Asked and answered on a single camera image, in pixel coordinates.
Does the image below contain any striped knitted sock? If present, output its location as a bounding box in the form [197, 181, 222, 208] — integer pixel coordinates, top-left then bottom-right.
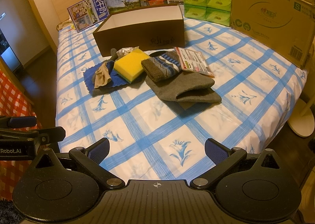
[141, 51, 182, 82]

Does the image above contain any red white snack packet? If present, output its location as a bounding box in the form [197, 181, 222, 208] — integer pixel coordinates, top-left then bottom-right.
[174, 47, 215, 78]

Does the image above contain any blue milk carton box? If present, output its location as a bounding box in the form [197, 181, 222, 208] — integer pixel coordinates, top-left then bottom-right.
[67, 0, 109, 32]

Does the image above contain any beige stocking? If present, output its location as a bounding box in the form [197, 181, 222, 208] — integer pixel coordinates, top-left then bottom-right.
[94, 63, 112, 88]

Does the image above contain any white fan base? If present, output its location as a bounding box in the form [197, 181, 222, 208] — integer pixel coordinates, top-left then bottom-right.
[288, 95, 315, 138]

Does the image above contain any grey felt cloth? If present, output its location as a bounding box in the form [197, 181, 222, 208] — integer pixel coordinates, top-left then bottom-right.
[145, 72, 221, 104]

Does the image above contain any red instant meal bowl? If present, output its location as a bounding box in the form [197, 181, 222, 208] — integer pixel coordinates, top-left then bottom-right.
[144, 0, 168, 6]

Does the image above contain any large brown cardboard carton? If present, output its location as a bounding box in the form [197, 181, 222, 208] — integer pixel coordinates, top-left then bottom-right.
[231, 0, 314, 69]

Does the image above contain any blue fluffy towel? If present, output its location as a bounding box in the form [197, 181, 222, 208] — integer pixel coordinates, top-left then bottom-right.
[83, 61, 129, 97]

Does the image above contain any yellow green sponge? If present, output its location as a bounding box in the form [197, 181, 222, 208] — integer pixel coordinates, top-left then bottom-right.
[114, 49, 149, 83]

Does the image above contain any red checked cloth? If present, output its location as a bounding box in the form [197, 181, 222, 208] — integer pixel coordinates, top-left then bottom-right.
[0, 72, 36, 201]

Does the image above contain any brown open cardboard box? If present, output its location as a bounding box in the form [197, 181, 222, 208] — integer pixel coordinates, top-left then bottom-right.
[93, 4, 185, 57]

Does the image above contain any cotton swab plastic bag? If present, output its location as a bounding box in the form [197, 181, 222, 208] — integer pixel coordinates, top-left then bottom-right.
[116, 46, 139, 58]

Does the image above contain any blue checked bed sheet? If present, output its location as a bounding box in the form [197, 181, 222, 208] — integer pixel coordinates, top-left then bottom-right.
[56, 19, 308, 181]

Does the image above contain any black red round pad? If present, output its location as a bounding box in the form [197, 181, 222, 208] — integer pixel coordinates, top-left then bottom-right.
[149, 50, 168, 57]

